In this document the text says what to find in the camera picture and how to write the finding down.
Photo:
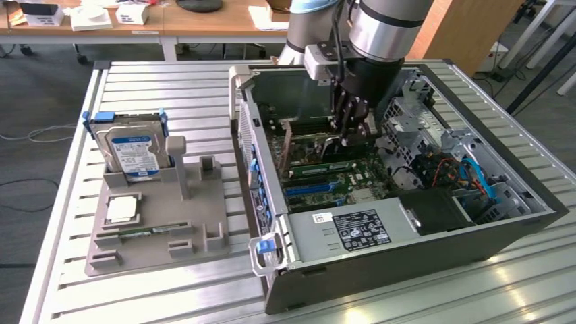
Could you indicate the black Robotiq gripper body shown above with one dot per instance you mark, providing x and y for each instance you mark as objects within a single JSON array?
[{"x": 368, "y": 77}]

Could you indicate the graphics card with metal bracket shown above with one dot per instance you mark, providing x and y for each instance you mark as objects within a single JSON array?
[{"x": 310, "y": 148}]

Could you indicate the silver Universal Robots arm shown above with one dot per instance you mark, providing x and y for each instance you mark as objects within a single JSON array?
[{"x": 382, "y": 33}]

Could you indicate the silver metal disk bay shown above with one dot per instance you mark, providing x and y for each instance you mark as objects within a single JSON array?
[{"x": 413, "y": 128}]

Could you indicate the green motherboard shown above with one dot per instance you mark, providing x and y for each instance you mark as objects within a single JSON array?
[{"x": 368, "y": 172}]

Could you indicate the green RAM stick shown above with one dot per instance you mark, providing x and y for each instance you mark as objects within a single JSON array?
[
  {"x": 321, "y": 168},
  {"x": 148, "y": 231}
]

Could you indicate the wooden cabinet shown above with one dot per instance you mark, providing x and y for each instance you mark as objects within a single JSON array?
[{"x": 454, "y": 30}]

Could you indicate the black plastic fan shroud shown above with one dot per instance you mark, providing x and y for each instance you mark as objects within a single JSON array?
[{"x": 432, "y": 209}]

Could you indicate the white box with red button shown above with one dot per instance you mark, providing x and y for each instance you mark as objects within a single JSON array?
[{"x": 492, "y": 57}]

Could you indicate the white paper stack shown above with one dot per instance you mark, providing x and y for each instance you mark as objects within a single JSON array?
[{"x": 266, "y": 20}]

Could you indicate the brown cardboard box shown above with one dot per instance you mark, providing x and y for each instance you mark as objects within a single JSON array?
[{"x": 276, "y": 5}]

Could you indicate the grey power supply unit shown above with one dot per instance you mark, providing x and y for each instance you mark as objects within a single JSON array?
[{"x": 314, "y": 239}]

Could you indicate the black slanted table leg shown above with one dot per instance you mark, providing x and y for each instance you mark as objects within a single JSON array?
[{"x": 540, "y": 79}]

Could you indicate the long wooden desk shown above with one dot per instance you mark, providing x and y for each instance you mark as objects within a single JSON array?
[{"x": 202, "y": 27}]

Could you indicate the blue case latch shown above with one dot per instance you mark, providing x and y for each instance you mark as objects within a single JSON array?
[{"x": 264, "y": 246}]

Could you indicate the black open PC case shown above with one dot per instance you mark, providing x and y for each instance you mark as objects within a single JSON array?
[{"x": 404, "y": 270}]

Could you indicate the black round monitor base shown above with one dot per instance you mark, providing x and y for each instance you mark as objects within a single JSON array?
[{"x": 197, "y": 5}]

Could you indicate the grey plastic parts rack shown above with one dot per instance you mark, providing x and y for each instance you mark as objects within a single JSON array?
[{"x": 161, "y": 209}]

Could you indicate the small white printed box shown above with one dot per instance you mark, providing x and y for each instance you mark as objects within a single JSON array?
[{"x": 132, "y": 15}]

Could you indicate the silver CPU chip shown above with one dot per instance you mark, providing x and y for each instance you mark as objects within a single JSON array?
[{"x": 122, "y": 209}]

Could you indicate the black castor wheel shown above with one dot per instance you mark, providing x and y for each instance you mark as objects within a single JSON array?
[
  {"x": 81, "y": 59},
  {"x": 25, "y": 50}
]

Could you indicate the white round device on base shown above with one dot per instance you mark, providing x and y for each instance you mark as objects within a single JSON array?
[{"x": 89, "y": 18}]

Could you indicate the white box with black top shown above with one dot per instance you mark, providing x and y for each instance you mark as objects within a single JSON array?
[{"x": 42, "y": 17}]

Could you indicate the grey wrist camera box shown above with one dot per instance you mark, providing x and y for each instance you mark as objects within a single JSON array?
[{"x": 317, "y": 60}]

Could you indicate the white table frame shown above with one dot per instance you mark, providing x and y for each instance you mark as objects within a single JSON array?
[{"x": 546, "y": 20}]

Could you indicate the hard disk with blue bracket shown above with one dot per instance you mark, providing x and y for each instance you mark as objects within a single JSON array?
[{"x": 130, "y": 152}]

